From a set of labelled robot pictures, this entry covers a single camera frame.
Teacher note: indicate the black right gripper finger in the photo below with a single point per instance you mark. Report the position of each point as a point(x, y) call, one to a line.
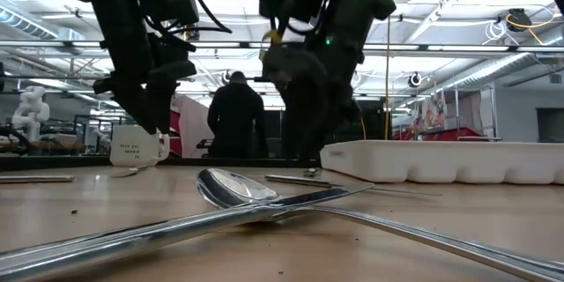
point(304, 106)
point(343, 106)

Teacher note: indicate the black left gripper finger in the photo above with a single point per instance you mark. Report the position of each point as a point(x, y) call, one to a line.
point(136, 106)
point(162, 97)

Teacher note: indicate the black partition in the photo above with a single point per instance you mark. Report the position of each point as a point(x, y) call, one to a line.
point(374, 119)

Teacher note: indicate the white mug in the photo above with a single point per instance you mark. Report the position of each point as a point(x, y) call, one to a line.
point(132, 145)

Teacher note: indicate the pink panel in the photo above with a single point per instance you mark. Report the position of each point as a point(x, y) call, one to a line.
point(194, 128)

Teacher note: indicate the silver spoon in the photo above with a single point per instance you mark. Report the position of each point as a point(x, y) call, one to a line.
point(229, 187)
point(125, 172)

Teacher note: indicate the person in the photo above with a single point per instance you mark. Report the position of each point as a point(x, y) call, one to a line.
point(235, 119)

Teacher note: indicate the yellow tape band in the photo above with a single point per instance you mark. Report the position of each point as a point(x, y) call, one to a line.
point(274, 37)

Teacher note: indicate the white cutlery tray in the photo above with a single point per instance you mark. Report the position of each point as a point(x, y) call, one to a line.
point(396, 158)

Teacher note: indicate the cluttered workbench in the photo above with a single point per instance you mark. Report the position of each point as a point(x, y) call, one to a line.
point(66, 138)

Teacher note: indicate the colourful floral banner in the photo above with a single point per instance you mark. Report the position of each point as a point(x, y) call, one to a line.
point(434, 112)

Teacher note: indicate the white robot figure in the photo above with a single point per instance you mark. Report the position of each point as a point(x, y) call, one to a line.
point(31, 110)

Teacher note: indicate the ceiling light strip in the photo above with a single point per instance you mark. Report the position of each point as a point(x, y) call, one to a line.
point(462, 47)

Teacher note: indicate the metal shelf rack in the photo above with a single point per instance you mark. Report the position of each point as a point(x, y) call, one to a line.
point(478, 139)

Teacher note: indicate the black aluminium table frame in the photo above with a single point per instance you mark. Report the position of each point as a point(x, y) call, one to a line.
point(66, 161)

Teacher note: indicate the silver air duct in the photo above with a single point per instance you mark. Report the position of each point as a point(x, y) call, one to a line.
point(506, 68)
point(22, 22)

